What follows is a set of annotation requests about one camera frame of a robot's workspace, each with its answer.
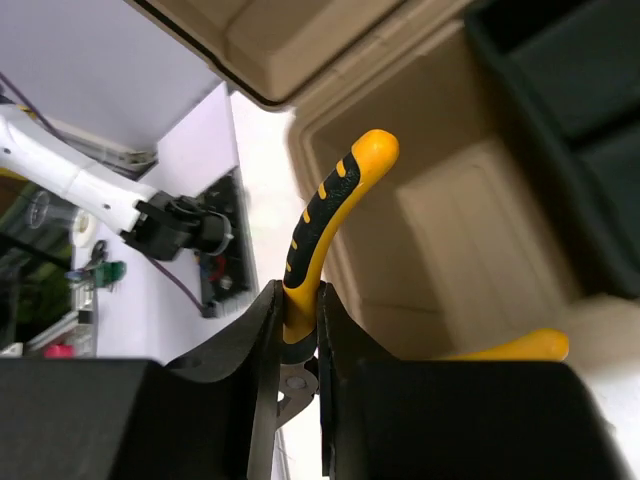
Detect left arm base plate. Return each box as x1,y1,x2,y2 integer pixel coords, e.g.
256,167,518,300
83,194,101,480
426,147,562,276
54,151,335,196
197,167,254,319

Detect black toolbox inner tray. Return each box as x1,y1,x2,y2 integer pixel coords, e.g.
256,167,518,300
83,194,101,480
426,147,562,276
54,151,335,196
464,1,639,299

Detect yellow black long-nose pliers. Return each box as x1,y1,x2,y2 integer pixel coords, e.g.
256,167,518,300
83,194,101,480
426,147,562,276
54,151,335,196
278,130,569,425

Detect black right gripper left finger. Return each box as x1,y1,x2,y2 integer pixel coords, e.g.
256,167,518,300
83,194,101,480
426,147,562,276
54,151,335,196
1,281,283,479

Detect tan plastic toolbox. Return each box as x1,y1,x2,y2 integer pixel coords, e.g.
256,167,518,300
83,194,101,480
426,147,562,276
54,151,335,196
137,1,639,380

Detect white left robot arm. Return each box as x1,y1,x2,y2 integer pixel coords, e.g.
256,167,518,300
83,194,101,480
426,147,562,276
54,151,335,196
1,103,233,261

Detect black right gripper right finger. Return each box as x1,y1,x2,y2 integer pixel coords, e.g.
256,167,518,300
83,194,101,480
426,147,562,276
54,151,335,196
316,283,631,479

